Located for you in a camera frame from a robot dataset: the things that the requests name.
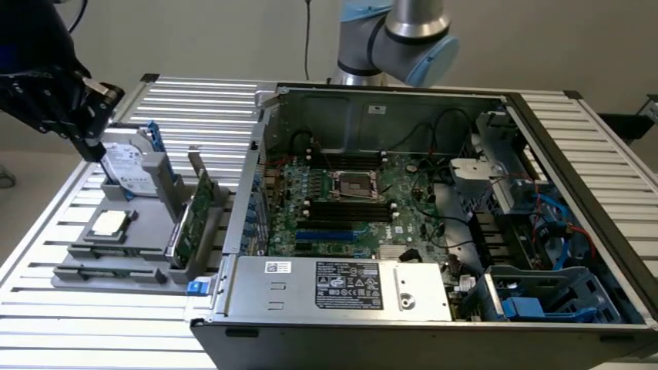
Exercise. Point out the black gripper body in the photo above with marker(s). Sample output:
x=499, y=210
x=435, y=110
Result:
x=36, y=100

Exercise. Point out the dark RAM stick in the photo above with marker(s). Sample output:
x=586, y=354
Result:
x=109, y=252
x=109, y=274

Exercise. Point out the black RAM slot bank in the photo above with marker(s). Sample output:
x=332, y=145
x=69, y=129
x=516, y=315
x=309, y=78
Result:
x=347, y=157
x=349, y=210

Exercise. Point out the silver CPU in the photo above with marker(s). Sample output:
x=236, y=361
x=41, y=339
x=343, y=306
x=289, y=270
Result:
x=108, y=224

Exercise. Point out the green graphics card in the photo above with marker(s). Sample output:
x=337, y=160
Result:
x=197, y=208

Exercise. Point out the grey parts rack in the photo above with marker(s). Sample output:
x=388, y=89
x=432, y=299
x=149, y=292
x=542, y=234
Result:
x=148, y=239

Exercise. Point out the blue case latch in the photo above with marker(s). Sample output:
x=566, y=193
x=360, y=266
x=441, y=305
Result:
x=197, y=288

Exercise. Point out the blue expansion slot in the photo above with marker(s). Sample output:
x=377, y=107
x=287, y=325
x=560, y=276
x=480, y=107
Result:
x=324, y=234

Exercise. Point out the CPU socket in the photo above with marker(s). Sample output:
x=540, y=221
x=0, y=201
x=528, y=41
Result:
x=353, y=184

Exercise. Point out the silver power supply unit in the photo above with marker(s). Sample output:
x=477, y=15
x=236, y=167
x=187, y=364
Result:
x=328, y=287

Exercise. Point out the green motherboard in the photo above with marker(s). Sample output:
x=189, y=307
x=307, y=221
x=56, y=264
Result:
x=400, y=200

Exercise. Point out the round coin battery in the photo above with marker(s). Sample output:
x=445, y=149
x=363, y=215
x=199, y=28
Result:
x=409, y=168

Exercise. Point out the silver chipset heatsink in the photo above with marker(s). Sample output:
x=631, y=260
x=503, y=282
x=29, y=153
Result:
x=392, y=252

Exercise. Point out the silver metal drive cage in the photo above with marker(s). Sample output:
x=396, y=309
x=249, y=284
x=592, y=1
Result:
x=488, y=169

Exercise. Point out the open black PC case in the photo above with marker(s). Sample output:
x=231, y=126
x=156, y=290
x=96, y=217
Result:
x=575, y=200

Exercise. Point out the blue plastic disk bay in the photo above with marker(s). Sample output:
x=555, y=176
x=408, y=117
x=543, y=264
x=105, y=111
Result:
x=555, y=294

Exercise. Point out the hard disk with blue frame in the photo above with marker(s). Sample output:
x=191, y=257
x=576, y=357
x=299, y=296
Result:
x=128, y=162

